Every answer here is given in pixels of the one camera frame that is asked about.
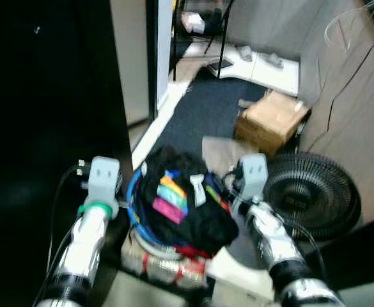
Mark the black garment with colourful print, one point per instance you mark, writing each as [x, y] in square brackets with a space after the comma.
[199, 224]

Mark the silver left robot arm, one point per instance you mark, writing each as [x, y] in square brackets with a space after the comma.
[87, 246]

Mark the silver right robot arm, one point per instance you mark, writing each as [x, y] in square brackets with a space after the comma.
[270, 233]

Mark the black round fan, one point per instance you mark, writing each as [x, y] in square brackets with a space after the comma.
[314, 192]

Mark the brown cardboard box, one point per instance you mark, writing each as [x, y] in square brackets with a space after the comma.
[270, 118]

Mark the white low platform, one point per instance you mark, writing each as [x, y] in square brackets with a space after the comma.
[276, 77]

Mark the grey slipper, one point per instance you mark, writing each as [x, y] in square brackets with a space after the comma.
[245, 53]
[272, 61]

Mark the flat cardboard sheet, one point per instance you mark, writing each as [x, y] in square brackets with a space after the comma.
[222, 153]

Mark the dark floor mat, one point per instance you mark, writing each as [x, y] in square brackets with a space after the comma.
[206, 109]

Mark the white flat panel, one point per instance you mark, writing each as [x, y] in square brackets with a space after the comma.
[228, 265]

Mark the white object on rack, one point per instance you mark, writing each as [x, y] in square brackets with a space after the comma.
[193, 23]

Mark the beige red patterned box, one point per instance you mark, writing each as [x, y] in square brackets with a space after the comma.
[161, 268]

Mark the blue laundry basket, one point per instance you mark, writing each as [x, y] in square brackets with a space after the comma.
[133, 198]

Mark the grey door panel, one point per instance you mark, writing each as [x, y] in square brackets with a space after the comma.
[130, 57]

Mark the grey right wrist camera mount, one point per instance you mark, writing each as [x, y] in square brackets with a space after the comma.
[254, 173]

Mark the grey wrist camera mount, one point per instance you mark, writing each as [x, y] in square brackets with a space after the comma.
[103, 176]
[254, 173]

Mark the white door frame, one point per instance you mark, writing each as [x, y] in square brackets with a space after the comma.
[163, 45]

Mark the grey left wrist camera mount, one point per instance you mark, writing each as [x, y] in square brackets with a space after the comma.
[103, 176]

